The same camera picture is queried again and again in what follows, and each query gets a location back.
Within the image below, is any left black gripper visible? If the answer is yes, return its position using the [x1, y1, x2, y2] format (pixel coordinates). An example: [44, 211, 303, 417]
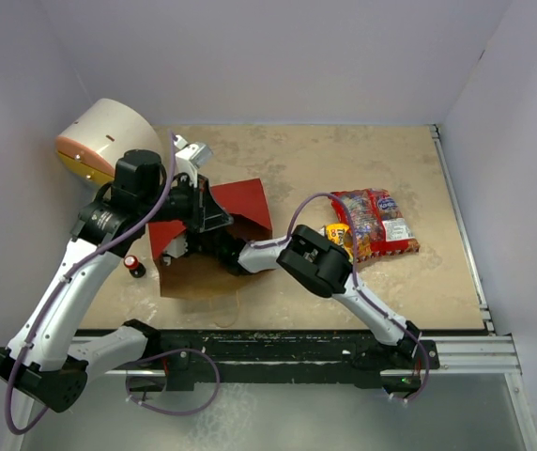
[140, 174, 233, 232]

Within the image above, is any red brown paper bag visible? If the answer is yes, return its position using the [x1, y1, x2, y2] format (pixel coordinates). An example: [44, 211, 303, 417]
[147, 178, 272, 329]

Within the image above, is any large red snack bag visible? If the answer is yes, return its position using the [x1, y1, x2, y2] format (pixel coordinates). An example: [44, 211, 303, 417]
[331, 188, 421, 262]

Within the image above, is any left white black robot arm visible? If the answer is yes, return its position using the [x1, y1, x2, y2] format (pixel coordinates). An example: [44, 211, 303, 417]
[0, 149, 233, 414]

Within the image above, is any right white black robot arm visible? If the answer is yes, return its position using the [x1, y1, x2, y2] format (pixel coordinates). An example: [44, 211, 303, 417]
[186, 225, 431, 370]

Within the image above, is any small red black bottle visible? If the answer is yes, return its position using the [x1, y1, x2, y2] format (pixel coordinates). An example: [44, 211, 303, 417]
[123, 255, 146, 279]

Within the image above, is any white cylindrical toy drawer cabinet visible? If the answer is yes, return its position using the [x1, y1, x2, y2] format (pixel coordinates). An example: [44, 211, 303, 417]
[54, 99, 166, 187]

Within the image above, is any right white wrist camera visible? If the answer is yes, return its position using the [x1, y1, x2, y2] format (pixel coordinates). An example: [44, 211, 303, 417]
[161, 231, 189, 266]

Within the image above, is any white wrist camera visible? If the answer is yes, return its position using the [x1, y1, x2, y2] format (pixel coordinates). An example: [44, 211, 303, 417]
[161, 231, 189, 266]
[173, 134, 213, 188]

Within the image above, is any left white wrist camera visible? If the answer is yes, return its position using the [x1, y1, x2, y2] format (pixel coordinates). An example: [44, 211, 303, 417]
[173, 134, 213, 188]

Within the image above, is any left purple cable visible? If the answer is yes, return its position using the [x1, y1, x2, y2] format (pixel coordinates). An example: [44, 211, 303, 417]
[4, 131, 178, 436]

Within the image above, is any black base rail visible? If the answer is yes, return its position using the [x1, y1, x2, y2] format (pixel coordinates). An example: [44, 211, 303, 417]
[122, 330, 440, 393]

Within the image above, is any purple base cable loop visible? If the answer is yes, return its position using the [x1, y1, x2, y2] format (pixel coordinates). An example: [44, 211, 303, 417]
[125, 346, 222, 417]

